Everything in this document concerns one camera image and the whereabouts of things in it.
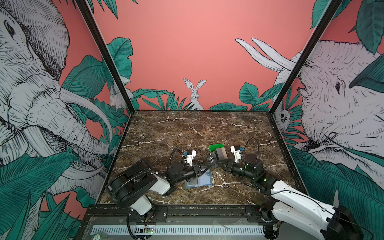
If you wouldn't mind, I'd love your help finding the blue leather card holder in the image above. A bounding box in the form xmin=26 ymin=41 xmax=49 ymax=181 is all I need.
xmin=185 ymin=177 xmax=213 ymax=189

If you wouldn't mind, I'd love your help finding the green plastic card tray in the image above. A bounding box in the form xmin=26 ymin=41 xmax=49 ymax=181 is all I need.
xmin=209 ymin=144 xmax=224 ymax=152

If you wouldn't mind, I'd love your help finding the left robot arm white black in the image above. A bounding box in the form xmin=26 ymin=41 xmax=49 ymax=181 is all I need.
xmin=105 ymin=159 xmax=212 ymax=222

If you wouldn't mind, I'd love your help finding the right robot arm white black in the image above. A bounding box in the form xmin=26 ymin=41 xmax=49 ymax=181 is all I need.
xmin=211 ymin=152 xmax=364 ymax=240

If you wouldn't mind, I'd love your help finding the green lit circuit board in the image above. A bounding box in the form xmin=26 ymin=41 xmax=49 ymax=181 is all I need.
xmin=145 ymin=228 xmax=155 ymax=234

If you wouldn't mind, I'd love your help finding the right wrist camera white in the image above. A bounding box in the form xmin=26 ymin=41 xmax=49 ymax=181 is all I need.
xmin=230 ymin=146 xmax=244 ymax=163

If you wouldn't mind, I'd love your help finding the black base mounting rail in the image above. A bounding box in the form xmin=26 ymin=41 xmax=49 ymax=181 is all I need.
xmin=83 ymin=204 xmax=267 ymax=225

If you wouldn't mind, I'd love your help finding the white slotted cable duct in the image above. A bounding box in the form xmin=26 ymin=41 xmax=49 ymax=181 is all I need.
xmin=90 ymin=225 xmax=264 ymax=236

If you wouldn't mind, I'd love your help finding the black right frame post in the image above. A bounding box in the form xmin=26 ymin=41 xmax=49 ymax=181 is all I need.
xmin=269 ymin=0 xmax=342 ymax=114

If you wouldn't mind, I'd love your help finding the black frame post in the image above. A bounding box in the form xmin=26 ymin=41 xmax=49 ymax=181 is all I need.
xmin=75 ymin=0 xmax=135 ymax=114
xmin=269 ymin=0 xmax=342 ymax=114

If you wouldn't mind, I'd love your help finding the black left frame post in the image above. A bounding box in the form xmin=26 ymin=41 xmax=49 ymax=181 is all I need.
xmin=75 ymin=0 xmax=135 ymax=114

